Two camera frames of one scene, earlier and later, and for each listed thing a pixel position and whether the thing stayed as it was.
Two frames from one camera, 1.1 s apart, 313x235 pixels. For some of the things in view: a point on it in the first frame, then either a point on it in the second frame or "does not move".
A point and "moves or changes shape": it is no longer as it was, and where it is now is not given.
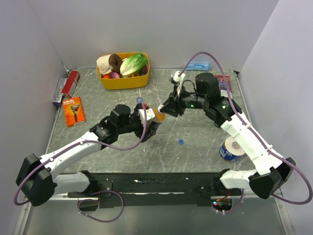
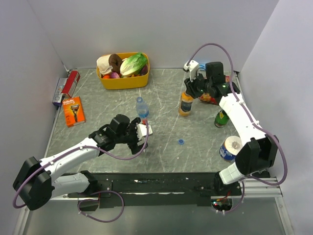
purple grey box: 57,98 does not move
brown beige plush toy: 107,64 does not move
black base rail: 154,189 does not move
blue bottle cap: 181,141 does not move
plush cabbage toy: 133,65 does not move
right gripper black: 170,107 to 190,88
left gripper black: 139,132 to 134,145
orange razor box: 74,112 does not move
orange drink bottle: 159,117 moves or changes shape
